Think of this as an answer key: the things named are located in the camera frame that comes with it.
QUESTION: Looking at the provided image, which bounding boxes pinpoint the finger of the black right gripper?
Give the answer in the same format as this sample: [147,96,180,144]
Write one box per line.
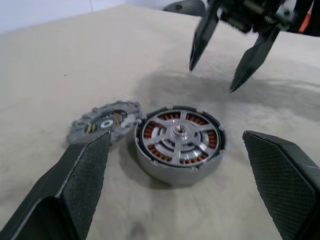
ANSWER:
[188,4,222,73]
[229,24,282,93]

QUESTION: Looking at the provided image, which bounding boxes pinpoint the silver motor lid circuit board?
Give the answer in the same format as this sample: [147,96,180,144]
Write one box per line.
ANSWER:
[66,99,143,146]

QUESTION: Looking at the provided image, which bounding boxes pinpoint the dark grey rounded object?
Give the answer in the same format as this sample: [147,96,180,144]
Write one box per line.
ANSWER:
[161,0,208,16]

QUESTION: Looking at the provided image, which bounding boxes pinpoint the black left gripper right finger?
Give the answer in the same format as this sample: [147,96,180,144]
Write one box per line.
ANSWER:
[242,129,320,240]

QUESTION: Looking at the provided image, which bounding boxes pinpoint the silver motor housing copper coils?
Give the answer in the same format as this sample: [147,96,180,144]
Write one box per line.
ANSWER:
[133,104,228,187]

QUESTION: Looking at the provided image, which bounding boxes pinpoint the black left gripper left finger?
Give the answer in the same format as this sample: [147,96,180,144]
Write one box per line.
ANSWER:
[0,130,112,240]

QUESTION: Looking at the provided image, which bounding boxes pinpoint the orange red strip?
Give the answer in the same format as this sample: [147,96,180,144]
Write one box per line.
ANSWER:
[298,6,315,34]

